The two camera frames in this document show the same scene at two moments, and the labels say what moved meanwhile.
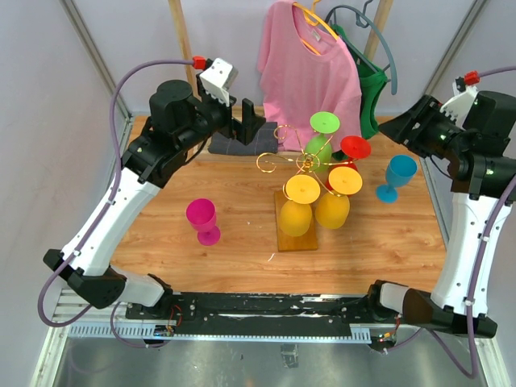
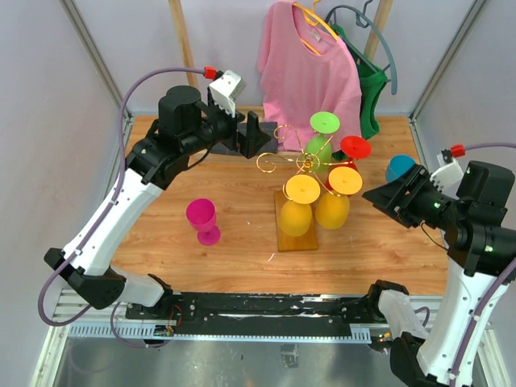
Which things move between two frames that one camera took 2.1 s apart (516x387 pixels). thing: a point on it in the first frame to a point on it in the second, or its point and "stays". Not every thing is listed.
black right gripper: x=425 y=111 to x=392 y=198
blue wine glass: x=400 y=169 stays
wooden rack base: x=287 y=243 stays
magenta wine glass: x=201 y=214 stays
